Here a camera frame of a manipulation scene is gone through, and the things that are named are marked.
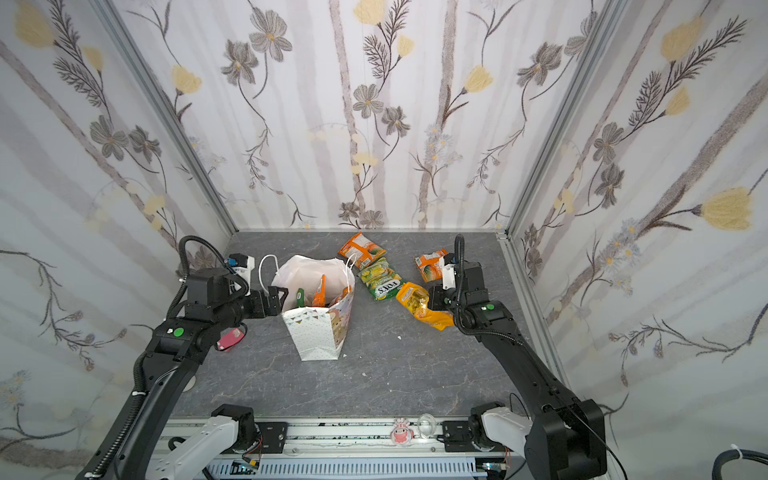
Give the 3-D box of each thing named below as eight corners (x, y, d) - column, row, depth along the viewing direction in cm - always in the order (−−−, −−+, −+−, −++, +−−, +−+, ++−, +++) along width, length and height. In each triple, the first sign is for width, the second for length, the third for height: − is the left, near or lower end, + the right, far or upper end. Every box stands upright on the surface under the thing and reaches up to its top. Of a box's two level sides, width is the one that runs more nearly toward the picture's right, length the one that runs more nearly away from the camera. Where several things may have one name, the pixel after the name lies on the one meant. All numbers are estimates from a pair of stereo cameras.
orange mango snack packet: (339, 252, 116) (338, 246, 114) (360, 237, 122) (359, 231, 119) (362, 270, 111) (361, 265, 108) (383, 254, 116) (383, 248, 113)
